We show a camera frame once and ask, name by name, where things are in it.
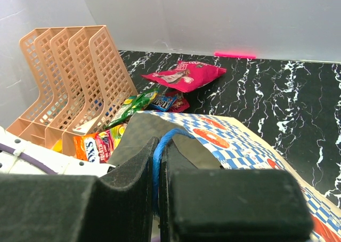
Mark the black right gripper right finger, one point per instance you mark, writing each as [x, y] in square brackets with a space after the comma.
[228, 205]

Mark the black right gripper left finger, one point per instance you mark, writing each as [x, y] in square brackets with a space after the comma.
[115, 207]

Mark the orange fruits candy bag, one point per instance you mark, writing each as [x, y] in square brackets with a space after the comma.
[98, 147]

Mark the checkered paper bag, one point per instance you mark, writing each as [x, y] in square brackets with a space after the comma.
[224, 142]

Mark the red candy packet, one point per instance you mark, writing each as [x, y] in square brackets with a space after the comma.
[181, 104]

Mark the green snack bag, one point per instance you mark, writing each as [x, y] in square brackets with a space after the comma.
[133, 104]

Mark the blue m&m packet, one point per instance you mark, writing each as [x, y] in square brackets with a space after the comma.
[163, 102]

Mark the pink popcorn snack bag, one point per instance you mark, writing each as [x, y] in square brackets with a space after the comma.
[187, 76]

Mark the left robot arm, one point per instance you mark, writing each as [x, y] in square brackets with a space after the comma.
[19, 156]

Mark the yellow item in organizer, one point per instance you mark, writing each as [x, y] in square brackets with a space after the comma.
[58, 146]

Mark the white red box in organizer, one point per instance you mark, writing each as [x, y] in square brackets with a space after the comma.
[89, 127]

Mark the orange plastic file organizer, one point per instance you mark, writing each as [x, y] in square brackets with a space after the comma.
[79, 74]

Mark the pink tape strip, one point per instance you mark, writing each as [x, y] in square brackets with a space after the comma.
[234, 55]

